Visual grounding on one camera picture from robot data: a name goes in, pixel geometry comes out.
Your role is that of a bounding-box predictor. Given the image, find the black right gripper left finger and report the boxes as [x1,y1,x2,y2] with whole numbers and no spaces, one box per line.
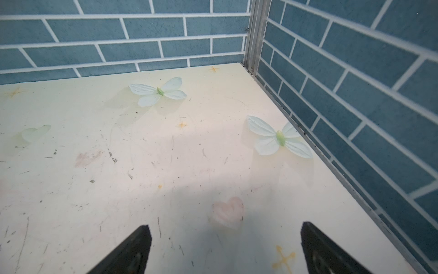
[89,225,152,274]

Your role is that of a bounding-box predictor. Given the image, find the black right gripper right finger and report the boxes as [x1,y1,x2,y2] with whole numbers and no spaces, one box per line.
[301,221,371,274]

